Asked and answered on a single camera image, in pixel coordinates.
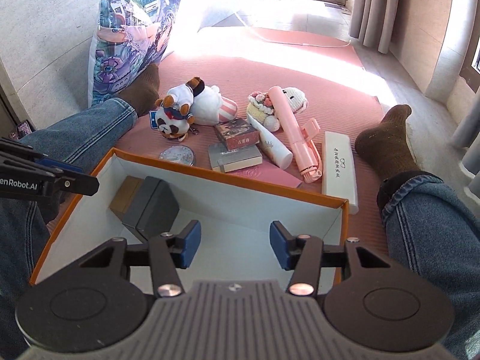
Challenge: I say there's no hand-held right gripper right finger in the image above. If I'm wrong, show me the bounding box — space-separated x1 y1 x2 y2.
270 220 392 298

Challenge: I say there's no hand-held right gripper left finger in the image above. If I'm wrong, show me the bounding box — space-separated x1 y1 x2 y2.
77 220 202 298

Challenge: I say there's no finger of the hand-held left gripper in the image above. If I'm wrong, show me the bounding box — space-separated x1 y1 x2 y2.
0 137 85 175
40 172 100 197

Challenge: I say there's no orange cardboard box container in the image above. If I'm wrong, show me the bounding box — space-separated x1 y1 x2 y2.
29 147 349 289

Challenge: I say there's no pink pouch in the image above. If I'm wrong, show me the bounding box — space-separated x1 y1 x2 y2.
232 164 304 189

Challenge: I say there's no round silver compact mirror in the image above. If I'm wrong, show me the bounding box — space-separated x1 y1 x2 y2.
159 146 196 166

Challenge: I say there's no white glasses case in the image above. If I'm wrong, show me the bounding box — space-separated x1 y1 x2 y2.
322 131 359 215

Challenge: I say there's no white hand cream tube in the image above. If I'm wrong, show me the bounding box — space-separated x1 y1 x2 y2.
245 114 294 169

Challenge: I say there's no grey book box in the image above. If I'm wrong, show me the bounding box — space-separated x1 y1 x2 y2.
208 142 263 174

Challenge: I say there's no red panda sailor plush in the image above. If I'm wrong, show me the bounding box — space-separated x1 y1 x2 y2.
149 95 201 142

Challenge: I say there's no pink selfie stick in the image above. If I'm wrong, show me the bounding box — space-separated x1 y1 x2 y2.
268 86 324 184

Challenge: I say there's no dark red printed box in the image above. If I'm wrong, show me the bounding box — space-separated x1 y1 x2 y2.
214 118 260 151

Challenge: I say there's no white dog plush keychain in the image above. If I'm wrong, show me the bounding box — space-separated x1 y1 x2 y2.
167 77 239 126

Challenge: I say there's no crochet bunny plush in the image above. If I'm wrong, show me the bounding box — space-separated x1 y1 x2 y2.
247 86 309 132

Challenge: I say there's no person's left leg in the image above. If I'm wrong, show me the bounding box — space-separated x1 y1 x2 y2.
0 97 139 346

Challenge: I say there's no person's leg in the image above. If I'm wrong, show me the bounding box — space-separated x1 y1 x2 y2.
377 170 480 346
0 97 139 346

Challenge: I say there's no tan cardboard box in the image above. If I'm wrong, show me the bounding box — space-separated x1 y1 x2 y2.
109 176 145 222

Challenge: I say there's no dark grey box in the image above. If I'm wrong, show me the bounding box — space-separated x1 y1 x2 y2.
122 176 180 242

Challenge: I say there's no smartphone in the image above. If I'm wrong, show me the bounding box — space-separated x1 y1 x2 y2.
8 120 34 140

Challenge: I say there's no dark low cabinet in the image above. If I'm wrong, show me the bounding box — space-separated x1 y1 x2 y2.
0 90 27 139

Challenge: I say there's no printed pillow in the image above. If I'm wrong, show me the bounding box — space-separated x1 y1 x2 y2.
87 0 184 107

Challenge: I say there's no person's right leg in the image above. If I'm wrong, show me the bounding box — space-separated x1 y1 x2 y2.
377 170 480 346

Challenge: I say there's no pink floor mat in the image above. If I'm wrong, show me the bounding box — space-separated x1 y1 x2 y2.
195 26 365 70
112 55 392 267

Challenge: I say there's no grey curtain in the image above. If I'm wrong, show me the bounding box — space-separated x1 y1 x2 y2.
452 94 480 192

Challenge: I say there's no brown curtain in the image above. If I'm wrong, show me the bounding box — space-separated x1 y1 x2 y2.
349 0 400 55

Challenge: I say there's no window frame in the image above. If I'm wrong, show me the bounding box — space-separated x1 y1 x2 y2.
459 41 480 94

